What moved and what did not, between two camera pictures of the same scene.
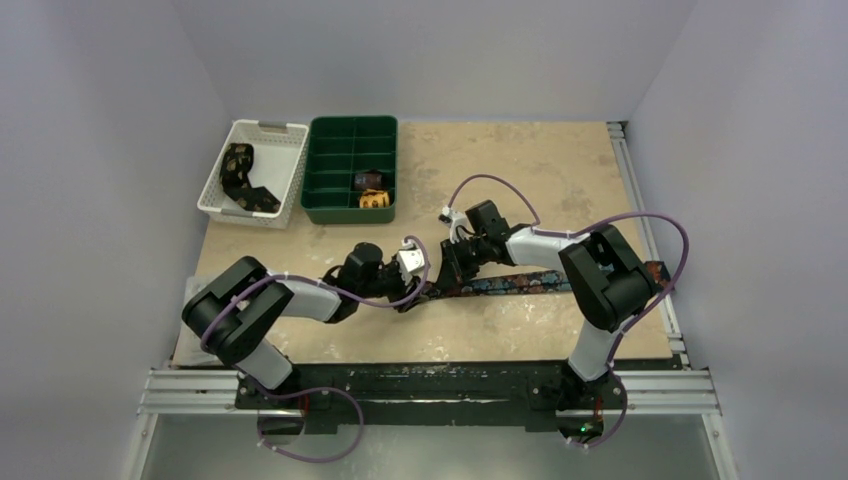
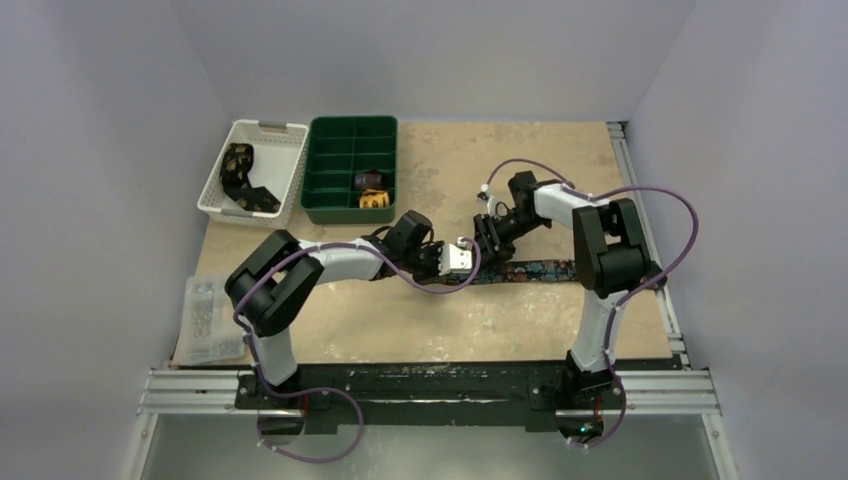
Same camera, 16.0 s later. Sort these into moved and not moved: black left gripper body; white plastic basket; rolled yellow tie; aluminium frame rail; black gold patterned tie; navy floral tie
Moved: navy floral tie; black left gripper body
Not moved: black gold patterned tie; rolled yellow tie; white plastic basket; aluminium frame rail
